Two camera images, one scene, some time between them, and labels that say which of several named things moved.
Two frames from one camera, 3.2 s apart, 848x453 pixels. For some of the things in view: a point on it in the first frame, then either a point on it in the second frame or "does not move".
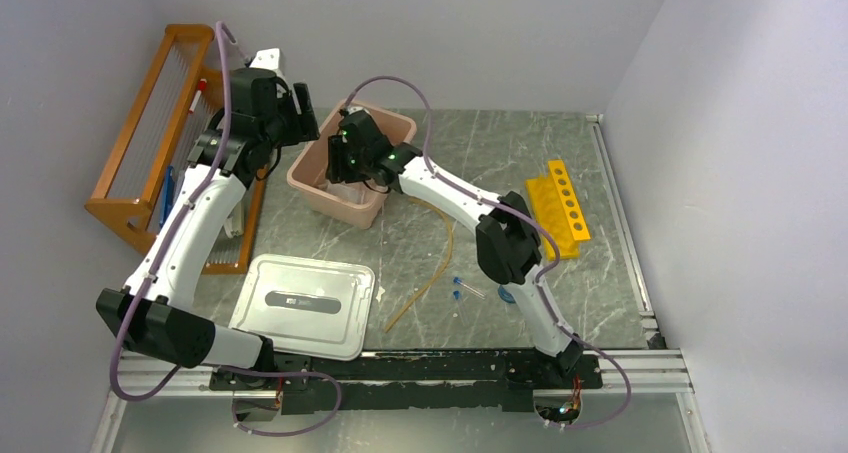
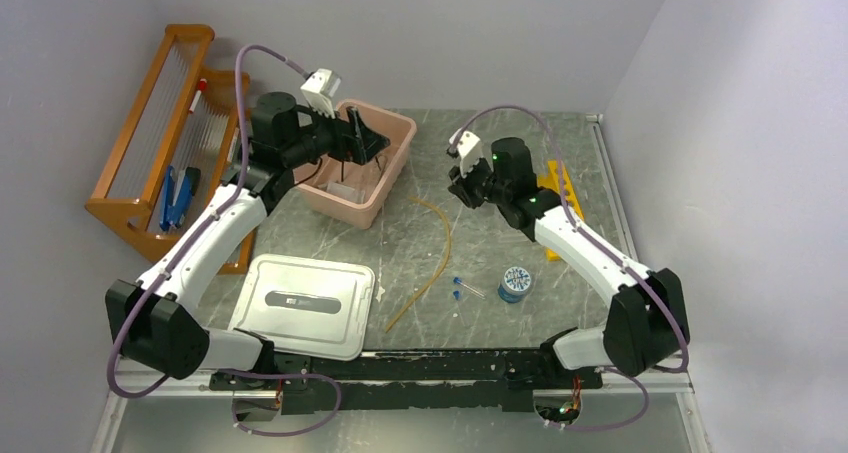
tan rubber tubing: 446,266 does not move
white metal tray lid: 310,304 does not move
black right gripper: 336,170 -> 461,185
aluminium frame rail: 645,371 does not move
